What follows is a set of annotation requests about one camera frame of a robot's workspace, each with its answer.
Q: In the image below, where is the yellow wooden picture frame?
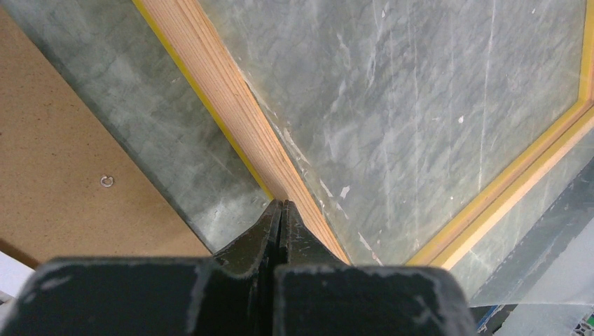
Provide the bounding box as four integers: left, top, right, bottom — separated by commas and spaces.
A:
135, 1, 593, 269

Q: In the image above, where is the brown backing board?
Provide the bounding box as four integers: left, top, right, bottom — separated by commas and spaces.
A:
1, 12, 208, 267

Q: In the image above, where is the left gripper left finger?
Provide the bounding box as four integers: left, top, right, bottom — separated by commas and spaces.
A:
1, 200, 282, 335

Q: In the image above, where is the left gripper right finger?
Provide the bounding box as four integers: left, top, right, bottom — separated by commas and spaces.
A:
273, 201, 476, 335

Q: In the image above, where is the clear acrylic glazing sheet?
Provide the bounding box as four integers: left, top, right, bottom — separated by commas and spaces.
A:
0, 0, 594, 307

